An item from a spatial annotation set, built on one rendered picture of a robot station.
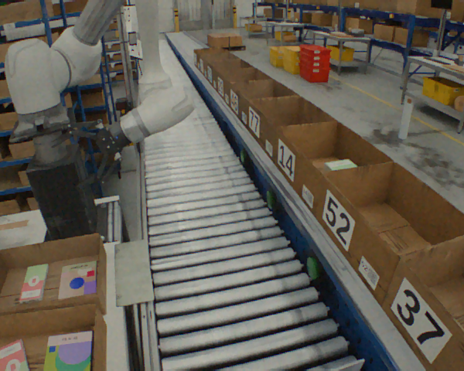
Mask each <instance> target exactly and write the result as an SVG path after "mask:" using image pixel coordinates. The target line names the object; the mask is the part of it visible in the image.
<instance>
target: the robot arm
mask: <svg viewBox="0 0 464 371"><path fill-rule="evenodd" d="M124 1H125V0H89V1H88V2H87V4H86V6H85V8H84V10H83V11H82V13H81V15H80V17H79V19H78V20H77V23H76V25H75V26H73V27H70V28H68V29H65V30H64V32H63V33H62V35H61V36H60V37H59V38H58V40H57V41H56V42H55V43H54V44H53V45H52V47H51V48H49V46H48V45H47V44H46V43H45V42H43V41H42V40H39V39H35V38H33V39H25V40H23V41H20V42H17V43H14V44H12V45H11V46H10V47H9V49H8V50H7V52H6V55H5V76H6V80H7V84H8V87H9V93H10V95H11V98H12V102H13V104H14V106H15V109H16V112H17V115H18V119H19V124H18V127H17V128H16V130H15V131H14V133H15V136H20V135H23V134H27V133H30V132H34V131H38V132H39V131H44V130H45V129H46V128H51V127H54V126H58V125H63V124H68V123H69V124H68V125H67V127H68V132H66V133H65V134H62V135H61V136H60V139H61V141H59V142H57V143H56V144H54V145H52V146H51V148H55V147H56V146H57V145H59V144H61V143H63V142H64V141H66V140H67V139H69V138H71V137H73V136H74V135H77V136H81V137H85V138H92V139H95V140H96V144H97V146H98V147H99V149H100V151H101V152H103V153H104V156H103V158H102V161H101V165H100V168H99V170H98V173H95V174H93V175H91V176H90V177H88V178H86V179H85V180H83V181H81V182H79V183H77V184H76V186H75V187H76V188H78V187H80V186H82V185H83V184H85V183H88V185H90V184H92V183H94V182H96V181H100V182H101V183H102V184H104V183H105V182H106V181H107V179H108V177H109V176H110V174H111V173H112V172H113V170H114V168H115V167H116V165H117V164H118V163H119V162H121V161H122V160H123V156H121V155H120V154H119V153H118V151H119V150H120V149H122V148H124V147H125V146H127V145H129V144H131V142H133V143H138V142H140V141H141V140H143V139H145V138H147V137H149V136H150V135H152V134H155V133H159V132H162V131H165V130H167V129H169V128H171V127H173V126H175V125H176V124H178V123H179V122H181V121H183V120H184V119H186V118H187V117H188V116H189V115H190V114H191V113H192V112H193V111H194V109H195V107H194V101H193V98H192V96H191V94H190V92H189V91H188V90H187V89H186V88H185V87H184V86H181V87H173V86H172V81H171V79H170V75H168V74H167V73H165V71H164V70H163V68H162V63H161V59H160V53H159V7H158V0H135V8H136V14H137V20H138V31H139V36H140V42H141V48H142V60H143V74H142V77H141V79H140V80H139V81H138V86H139V98H140V100H141V105H140V106H139V107H136V108H135V109H133V110H132V111H129V112H128V113H127V114H126V115H125V116H123V117H121V120H120V121H117V122H115V123H113V124H112V125H110V126H108V127H106V128H104V126H103V124H102V120H101V119H99V120H97V121H89V122H74V123H70V120H69V118H68V117H67V111H68V107H67V106H65V107H63V105H62V102H61V99H60V94H61V93H62V92H63V90H65V89H68V88H71V87H74V86H76V85H78V84H80V83H83V82H84V81H86V80H88V79H90V78H91V77H92V76H93V75H94V74H95V73H96V72H97V70H98V68H99V66H100V64H101V52H102V45H101V37H102V36H103V34H104V33H105V31H106V30H107V28H108V26H109V25H110V23H111V21H112V20H113V18H114V17H115V15H116V14H117V12H118V10H119V8H120V7H121V6H122V4H123V3H124ZM93 126H95V127H96V128H100V131H99V133H98V134H96V133H90V132H86V131H79V130H74V129H73V128H81V127H93ZM109 154H113V155H115V157H114V162H113V164H112V165H111V167H110V168H109V169H108V171H107V173H106V175H105V176H104V177H103V176H102V173H103V171H104V167H105V164H106V161H107V158H108V156H109Z"/></svg>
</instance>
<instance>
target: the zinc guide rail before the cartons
mask: <svg viewBox="0 0 464 371"><path fill-rule="evenodd" d="M166 35H167V36H168V37H169V39H170V40H171V42H172V43H173V45H174V46H175V47H176V48H177V50H178V51H179V53H180V54H181V55H182V57H183V58H184V60H185V61H186V62H187V63H188V65H189V66H190V68H191V69H192V70H193V72H194V73H195V74H196V76H197V77H198V78H199V80H200V81H201V83H202V84H203V85H204V87H205V88H206V89H207V91H208V92H209V93H210V95H211V97H212V98H213V99H214V100H215V101H216V103H217V105H218V106H219V107H220V109H221V110H222V111H223V113H224V114H225V115H226V117H227V119H228V120H229V121H230V123H231V124H232V125H233V126H234V128H235V129H236V131H237V133H238V134H239V135H240V136H241V138H242V139H243V140H244V142H245V144H246V145H247V146H248V147H249V149H250V150H251V152H252V153H253V155H254V157H255V158H256V159H257V160H258V162H259V163H260V165H261V166H262V168H263V169H264V170H265V171H266V173H267V174H268V176H269V178H270V179H271V180H272V182H273V183H274V184H275V186H276V188H277V189H278V191H279V192H280V193H281V195H282V196H283V198H284V199H285V201H286V202H287V204H288V205H289V206H290V208H291V209H292V211H293V212H294V214H295V215H296V216H297V218H298V219H299V221H300V223H301V224H302V225H303V226H304V228H305V230H306V231H307V233H308V234H309V235H310V237H311V238H312V240H313V242H314V243H315V245H316V246H317V247H318V248H319V250H320V252H321V253H322V255H323V256H324V257H325V259H326V261H327V262H328V264H329V265H330V267H331V268H332V269H333V271H334V273H335V274H336V276H337V277H338V278H339V280H340V282H341V283H342V285H343V286H344V287H345V289H346V291H347V292H348V294H349V295H350V297H351V298H352V299H353V301H354V303H355V304H356V306H357V307H358V308H359V310H360V312H361V313H362V315H363V316H364V318H365V319H366V320H367V322H368V324H369V325H370V327H371V328H372V330H373V331H374V333H375V335H376V336H377V337H378V339H379V340H380V342H381V344H382V345H383V347H384V348H385V349H386V351H387V353H388V355H389V356H390V357H391V359H392V360H393V362H394V364H395V365H396V367H397V368H398V370H399V371H426V370H425V369H424V367H423V366H422V364H421V363H420V362H419V361H418V359H417V357H416V356H415V354H414V353H413V352H412V351H411V349H410V348H409V346H408V345H407V343H406V342H405V341H404V340H403V338H402V337H401V335H400V334H399V332H398V331H397V329H396V328H395V327H394V325H393V324H392V323H391V321H390V319H389V318H388V317H387V316H386V314H385V313H384V311H383V310H382V308H381V307H380V306H379V304H378V303H377V302H376V300H375V299H374V297H373V296H372V294H371V293H370V292H369V291H368V289H367V288H366V286H365V285H364V284H363V282H362V281H361V280H360V278H359V277H358V276H357V274H356V272H355V271H354V270H353V268H352V267H351V266H350V265H349V263H348V262H347V260H346V259H345V257H344V256H343V255H342V254H341V253H340V251H339V250H338V248H337V247H336V245H335V244H334V242H332V240H331V239H330V238H329V236H328V235H327V233H326V232H325V230H324V229H323V228H322V227H321V226H320V224H319V223H318V221H317V220H316V218H315V217H314V216H313V215H312V214H311V212H310V211H309V209H308V208H307V207H306V205H305V204H304V202H303V201H302V200H301V199H300V198H299V196H298V195H297V193H296V192H295V191H294V189H293V188H292V187H291V186H290V185H289V183H288V182H287V180H286V179H285V178H284V176H283V175H282V174H281V173H280V172H279V170H278V169H277V168H276V166H275V165H274V163H273V162H272V161H271V159H270V158H269V157H268V156H267V155H266V154H265V152H264V151H263V150H262V148H261V147H260V145H259V144H258V143H257V142H256V141H255V140H254V138H253V137H252V136H251V134H250V133H249V132H248V130H247V129H246V128H245V126H243V125H242V123H241V122H240V121H239V119H238V118H237V117H236V115H235V114H234V113H233V111H232V110H231V109H230V108H229V107H228V106H227V105H226V103H225V102H224V101H223V99H222V98H221V97H220V95H219V94H218V93H217V92H216V91H215V90H214V89H213V87H212V86H211V85H210V84H209V82H208V81H207V80H206V78H205V77H204V76H203V75H202V73H201V72H200V71H199V70H198V69H197V68H196V67H195V65H194V64H193V63H192V62H191V60H190V59H189V58H188V57H187V55H186V54H185V53H184V52H183V51H182V50H181V49H180V47H179V46H178V45H177V44H176V42H175V41H174V40H173V39H172V37H171V36H170V35H169V34H168V33H166Z"/></svg>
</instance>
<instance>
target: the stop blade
mask: <svg viewBox="0 0 464 371"><path fill-rule="evenodd" d="M363 363H364V359H361V360H358V361H356V362H352V363H350V364H347V365H345V366H341V367H339V368H336V369H332V370H330V371H360V369H361V367H362V365H363Z"/></svg>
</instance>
